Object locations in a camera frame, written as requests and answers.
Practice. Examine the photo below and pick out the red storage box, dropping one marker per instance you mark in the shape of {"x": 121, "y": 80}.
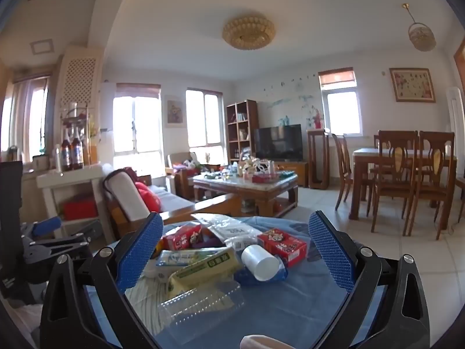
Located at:
{"x": 80, "y": 209}

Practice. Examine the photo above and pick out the wooden coffee table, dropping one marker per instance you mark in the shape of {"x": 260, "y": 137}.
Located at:
{"x": 247, "y": 189}

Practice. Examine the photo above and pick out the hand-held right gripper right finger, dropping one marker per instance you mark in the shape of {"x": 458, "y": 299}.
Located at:
{"x": 332, "y": 254}

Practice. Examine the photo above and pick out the wooden bookshelf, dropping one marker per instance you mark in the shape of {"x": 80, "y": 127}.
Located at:
{"x": 241, "y": 131}

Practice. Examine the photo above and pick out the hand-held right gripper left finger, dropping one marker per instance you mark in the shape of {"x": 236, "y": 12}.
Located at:
{"x": 140, "y": 254}

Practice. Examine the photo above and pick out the sofa with red cushion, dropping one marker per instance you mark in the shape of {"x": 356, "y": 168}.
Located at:
{"x": 123, "y": 192}

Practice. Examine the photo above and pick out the red cartoon snack box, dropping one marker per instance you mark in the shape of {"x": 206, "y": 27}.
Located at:
{"x": 281, "y": 245}
{"x": 181, "y": 240}

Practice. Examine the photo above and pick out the purple spray bottle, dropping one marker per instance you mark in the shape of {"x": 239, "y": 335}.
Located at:
{"x": 212, "y": 241}

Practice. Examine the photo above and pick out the small framed wall picture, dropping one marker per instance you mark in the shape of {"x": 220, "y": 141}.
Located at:
{"x": 174, "y": 112}

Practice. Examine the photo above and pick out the wooden armchair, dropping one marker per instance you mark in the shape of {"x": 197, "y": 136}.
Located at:
{"x": 178, "y": 174}

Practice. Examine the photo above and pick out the tall wooden side stand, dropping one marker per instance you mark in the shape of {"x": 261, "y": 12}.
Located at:
{"x": 316, "y": 152}

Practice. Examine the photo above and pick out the wooden dining table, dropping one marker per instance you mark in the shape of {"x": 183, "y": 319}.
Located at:
{"x": 359, "y": 174}

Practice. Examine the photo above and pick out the white standing air conditioner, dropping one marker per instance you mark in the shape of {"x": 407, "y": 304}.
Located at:
{"x": 456, "y": 116}

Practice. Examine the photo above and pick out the large framed wall picture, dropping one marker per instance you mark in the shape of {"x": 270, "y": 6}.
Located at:
{"x": 412, "y": 84}

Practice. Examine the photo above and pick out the white counter cabinet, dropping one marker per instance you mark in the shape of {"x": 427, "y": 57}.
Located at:
{"x": 72, "y": 178}

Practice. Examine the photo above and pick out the hanging pendant lamp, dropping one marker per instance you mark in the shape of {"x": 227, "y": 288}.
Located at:
{"x": 421, "y": 36}

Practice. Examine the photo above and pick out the tall window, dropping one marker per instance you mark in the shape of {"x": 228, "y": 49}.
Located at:
{"x": 203, "y": 116}

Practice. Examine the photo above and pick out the clear plastic container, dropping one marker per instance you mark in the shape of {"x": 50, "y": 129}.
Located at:
{"x": 203, "y": 309}

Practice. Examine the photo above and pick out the window with red blind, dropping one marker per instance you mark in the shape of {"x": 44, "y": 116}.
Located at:
{"x": 341, "y": 109}

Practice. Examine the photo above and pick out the red cushion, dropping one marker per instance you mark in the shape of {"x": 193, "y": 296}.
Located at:
{"x": 149, "y": 196}

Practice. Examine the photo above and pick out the white green milk carton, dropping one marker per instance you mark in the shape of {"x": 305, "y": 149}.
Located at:
{"x": 178, "y": 258}

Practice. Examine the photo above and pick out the round beaded ceiling lamp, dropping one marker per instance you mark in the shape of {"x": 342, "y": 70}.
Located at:
{"x": 249, "y": 31}

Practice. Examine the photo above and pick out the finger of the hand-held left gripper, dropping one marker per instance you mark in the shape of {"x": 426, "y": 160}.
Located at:
{"x": 65, "y": 240}
{"x": 45, "y": 226}

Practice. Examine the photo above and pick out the large balcony window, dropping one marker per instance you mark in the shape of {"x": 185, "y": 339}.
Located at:
{"x": 136, "y": 123}

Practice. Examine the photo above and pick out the white lattice cover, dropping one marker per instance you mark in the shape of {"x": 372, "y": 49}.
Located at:
{"x": 80, "y": 80}

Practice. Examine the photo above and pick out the wooden television stand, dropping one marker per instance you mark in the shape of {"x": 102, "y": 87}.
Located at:
{"x": 294, "y": 172}

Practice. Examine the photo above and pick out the silver foil bag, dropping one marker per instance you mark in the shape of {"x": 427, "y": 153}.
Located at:
{"x": 236, "y": 231}

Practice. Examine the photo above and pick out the black flat television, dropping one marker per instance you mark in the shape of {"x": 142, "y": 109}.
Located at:
{"x": 278, "y": 142}

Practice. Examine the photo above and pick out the wooden dining chair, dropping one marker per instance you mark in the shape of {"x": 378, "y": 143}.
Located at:
{"x": 436, "y": 167}
{"x": 397, "y": 167}
{"x": 343, "y": 167}

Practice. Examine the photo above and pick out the white plastic cup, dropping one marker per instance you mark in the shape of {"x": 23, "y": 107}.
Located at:
{"x": 259, "y": 261}

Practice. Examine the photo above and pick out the green carton box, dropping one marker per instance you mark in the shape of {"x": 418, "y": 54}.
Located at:
{"x": 207, "y": 271}

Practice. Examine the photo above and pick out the blue patterned tablecloth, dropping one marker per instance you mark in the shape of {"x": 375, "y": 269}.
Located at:
{"x": 301, "y": 298}

